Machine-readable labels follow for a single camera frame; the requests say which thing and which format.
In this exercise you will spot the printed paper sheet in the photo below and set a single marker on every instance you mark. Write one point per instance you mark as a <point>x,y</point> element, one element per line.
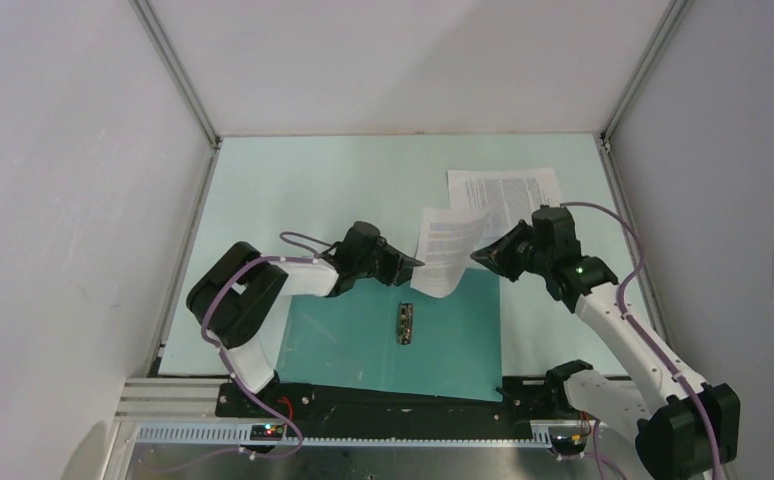
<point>507,196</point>
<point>446,240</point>

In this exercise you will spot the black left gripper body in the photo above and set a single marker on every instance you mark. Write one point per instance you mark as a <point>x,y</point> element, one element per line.
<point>372,266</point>

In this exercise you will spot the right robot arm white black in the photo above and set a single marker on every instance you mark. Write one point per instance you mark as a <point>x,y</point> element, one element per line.
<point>680,425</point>

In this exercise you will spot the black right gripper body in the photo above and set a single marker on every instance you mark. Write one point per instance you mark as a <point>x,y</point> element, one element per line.
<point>541,261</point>

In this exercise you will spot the metal folder clip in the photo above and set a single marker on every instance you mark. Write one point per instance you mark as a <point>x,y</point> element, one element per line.
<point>405,318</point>

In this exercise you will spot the aluminium frame post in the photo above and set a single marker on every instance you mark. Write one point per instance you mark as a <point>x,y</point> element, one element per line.
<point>166,51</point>
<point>668,24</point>

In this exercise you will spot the aluminium frame post right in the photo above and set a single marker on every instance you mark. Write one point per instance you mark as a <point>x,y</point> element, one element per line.
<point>668,24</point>

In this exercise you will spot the white slotted cable duct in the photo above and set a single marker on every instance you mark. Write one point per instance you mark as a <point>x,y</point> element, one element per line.
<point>247,435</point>

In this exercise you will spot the teal file folder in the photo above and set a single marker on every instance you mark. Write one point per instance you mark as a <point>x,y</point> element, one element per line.
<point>350,340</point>

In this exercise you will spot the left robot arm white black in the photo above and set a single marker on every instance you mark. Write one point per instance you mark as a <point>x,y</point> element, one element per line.
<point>233,300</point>

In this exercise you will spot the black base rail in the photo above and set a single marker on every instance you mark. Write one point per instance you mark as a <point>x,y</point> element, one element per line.
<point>519,405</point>

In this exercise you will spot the aluminium frame post left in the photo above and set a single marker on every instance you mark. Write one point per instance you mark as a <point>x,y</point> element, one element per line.
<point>166,51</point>

